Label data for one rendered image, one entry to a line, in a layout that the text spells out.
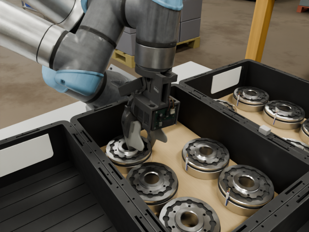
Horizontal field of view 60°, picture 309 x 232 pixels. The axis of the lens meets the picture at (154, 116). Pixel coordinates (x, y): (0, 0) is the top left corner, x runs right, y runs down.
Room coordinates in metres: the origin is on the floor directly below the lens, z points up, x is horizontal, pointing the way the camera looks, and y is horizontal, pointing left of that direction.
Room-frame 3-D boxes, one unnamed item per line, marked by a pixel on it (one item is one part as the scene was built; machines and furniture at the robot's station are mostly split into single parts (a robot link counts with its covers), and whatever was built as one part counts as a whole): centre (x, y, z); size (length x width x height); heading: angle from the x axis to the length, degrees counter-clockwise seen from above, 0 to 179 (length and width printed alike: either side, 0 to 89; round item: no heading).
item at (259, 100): (0.71, -0.29, 0.86); 0.10 x 0.10 x 0.01
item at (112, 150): (0.46, 0.06, 0.86); 0.10 x 0.10 x 0.01
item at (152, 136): (0.48, -0.01, 0.88); 0.06 x 0.03 x 0.09; 36
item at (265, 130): (0.42, -0.22, 0.94); 0.02 x 0.01 x 0.01; 35
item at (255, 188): (0.36, -0.17, 0.86); 0.05 x 0.05 x 0.01
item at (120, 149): (0.46, 0.06, 0.86); 0.05 x 0.05 x 0.01
